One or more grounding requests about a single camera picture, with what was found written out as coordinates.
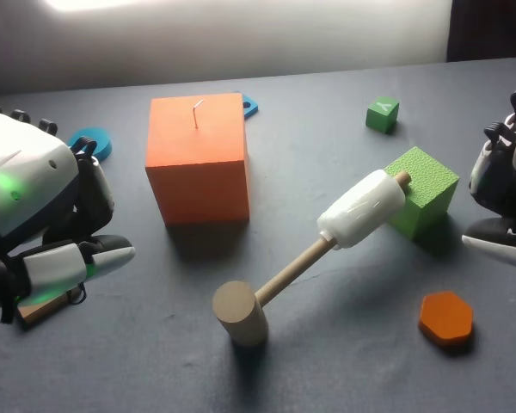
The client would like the blue square block with holes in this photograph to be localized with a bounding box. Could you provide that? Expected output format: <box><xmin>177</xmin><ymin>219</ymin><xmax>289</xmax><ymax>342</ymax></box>
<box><xmin>240</xmin><ymin>96</ymin><xmax>259</xmax><ymax>122</ymax></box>

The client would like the large green textured cube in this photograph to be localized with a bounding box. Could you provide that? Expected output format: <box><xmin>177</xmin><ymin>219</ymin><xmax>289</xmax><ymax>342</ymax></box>
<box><xmin>382</xmin><ymin>145</ymin><xmax>460</xmax><ymax>242</ymax></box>

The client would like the orange hexagon block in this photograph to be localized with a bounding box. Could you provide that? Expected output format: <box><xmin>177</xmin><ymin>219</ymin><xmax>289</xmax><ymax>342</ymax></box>
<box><xmin>418</xmin><ymin>291</ymin><xmax>475</xmax><ymax>348</ymax></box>

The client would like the blue round disc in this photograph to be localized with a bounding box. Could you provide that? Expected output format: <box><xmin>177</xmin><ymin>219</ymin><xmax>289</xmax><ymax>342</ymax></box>
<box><xmin>67</xmin><ymin>126</ymin><xmax>113</xmax><ymax>162</ymax></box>

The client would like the wooden mallet with white grip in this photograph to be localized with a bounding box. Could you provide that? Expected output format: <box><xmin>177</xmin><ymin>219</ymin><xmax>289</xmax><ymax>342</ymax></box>
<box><xmin>212</xmin><ymin>169</ymin><xmax>413</xmax><ymax>348</ymax></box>

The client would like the grey table cloth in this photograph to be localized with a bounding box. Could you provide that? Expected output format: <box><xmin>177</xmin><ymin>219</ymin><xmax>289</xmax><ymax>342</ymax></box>
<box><xmin>0</xmin><ymin>55</ymin><xmax>516</xmax><ymax>413</ymax></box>

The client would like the large orange cube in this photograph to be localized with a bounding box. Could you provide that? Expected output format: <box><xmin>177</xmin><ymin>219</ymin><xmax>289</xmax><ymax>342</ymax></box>
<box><xmin>144</xmin><ymin>92</ymin><xmax>251</xmax><ymax>226</ymax></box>

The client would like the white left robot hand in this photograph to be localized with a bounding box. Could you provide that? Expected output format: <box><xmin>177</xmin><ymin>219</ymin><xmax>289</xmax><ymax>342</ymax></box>
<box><xmin>0</xmin><ymin>102</ymin><xmax>137</xmax><ymax>326</ymax></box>

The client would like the dark curtain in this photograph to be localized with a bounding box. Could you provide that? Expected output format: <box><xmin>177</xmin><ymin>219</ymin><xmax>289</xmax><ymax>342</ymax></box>
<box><xmin>445</xmin><ymin>0</ymin><xmax>516</xmax><ymax>63</ymax></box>

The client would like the brown wooden rectangular block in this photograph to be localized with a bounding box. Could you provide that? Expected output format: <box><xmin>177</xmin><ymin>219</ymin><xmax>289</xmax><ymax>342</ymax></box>
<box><xmin>15</xmin><ymin>288</ymin><xmax>85</xmax><ymax>326</ymax></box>

